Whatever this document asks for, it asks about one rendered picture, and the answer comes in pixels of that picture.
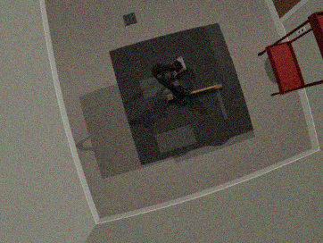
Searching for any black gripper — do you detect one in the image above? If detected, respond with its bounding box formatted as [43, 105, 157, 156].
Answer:
[176, 85, 184, 105]

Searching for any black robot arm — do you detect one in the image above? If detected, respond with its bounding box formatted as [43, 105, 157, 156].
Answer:
[152, 60, 191, 104]

